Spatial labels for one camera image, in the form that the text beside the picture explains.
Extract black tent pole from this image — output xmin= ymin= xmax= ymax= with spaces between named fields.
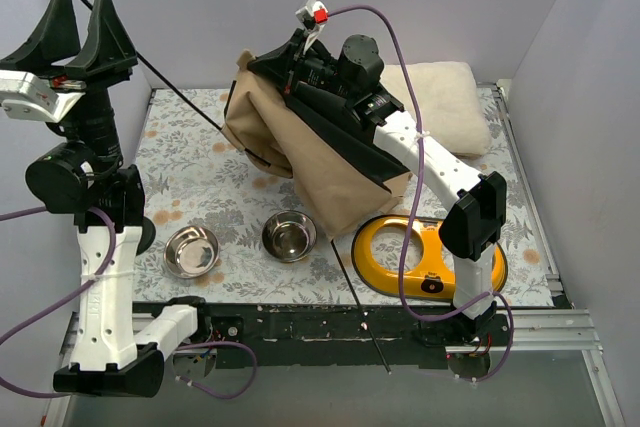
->
xmin=329 ymin=240 xmax=392 ymax=375
xmin=47 ymin=0 xmax=271 ymax=166

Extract beige fabric pet tent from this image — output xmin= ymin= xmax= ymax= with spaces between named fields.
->
xmin=222 ymin=50 xmax=411 ymax=238

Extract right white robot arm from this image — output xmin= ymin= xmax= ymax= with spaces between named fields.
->
xmin=248 ymin=29 xmax=507 ymax=345

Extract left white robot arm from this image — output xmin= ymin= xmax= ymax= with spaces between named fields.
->
xmin=1 ymin=0 xmax=213 ymax=398

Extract cream fluffy pillow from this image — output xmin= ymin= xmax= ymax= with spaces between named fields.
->
xmin=380 ymin=61 xmax=491 ymax=158

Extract right steel bowl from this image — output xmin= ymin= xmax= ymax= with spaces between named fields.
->
xmin=261 ymin=210 xmax=317 ymax=263

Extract steel bowl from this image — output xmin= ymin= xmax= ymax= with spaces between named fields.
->
xmin=163 ymin=225 xmax=220 ymax=279
xmin=261 ymin=210 xmax=317 ymax=263

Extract left steel bowl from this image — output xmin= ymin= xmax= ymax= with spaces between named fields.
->
xmin=163 ymin=225 xmax=220 ymax=279

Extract floral table mat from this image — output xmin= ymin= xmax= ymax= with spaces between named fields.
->
xmin=133 ymin=86 xmax=553 ymax=308

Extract yellow double bowl holder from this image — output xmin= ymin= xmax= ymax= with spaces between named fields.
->
xmin=351 ymin=214 xmax=509 ymax=303

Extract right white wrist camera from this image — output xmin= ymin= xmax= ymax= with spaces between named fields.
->
xmin=295 ymin=0 xmax=329 ymax=52

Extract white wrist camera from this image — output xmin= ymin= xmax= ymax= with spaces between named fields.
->
xmin=1 ymin=70 xmax=84 ymax=124
xmin=295 ymin=0 xmax=329 ymax=52

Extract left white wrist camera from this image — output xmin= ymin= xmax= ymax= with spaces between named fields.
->
xmin=1 ymin=70 xmax=84 ymax=124

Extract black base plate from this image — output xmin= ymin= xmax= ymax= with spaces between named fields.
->
xmin=174 ymin=296 xmax=580 ymax=369

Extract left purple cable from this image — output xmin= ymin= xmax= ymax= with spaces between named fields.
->
xmin=0 ymin=205 xmax=258 ymax=401

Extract purple cable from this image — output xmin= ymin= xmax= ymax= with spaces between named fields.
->
xmin=0 ymin=205 xmax=258 ymax=401
xmin=324 ymin=4 xmax=514 ymax=384

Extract aluminium frame rail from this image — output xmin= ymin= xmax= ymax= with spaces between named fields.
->
xmin=42 ymin=309 xmax=626 ymax=427

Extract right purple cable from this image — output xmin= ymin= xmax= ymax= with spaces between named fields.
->
xmin=324 ymin=4 xmax=514 ymax=384

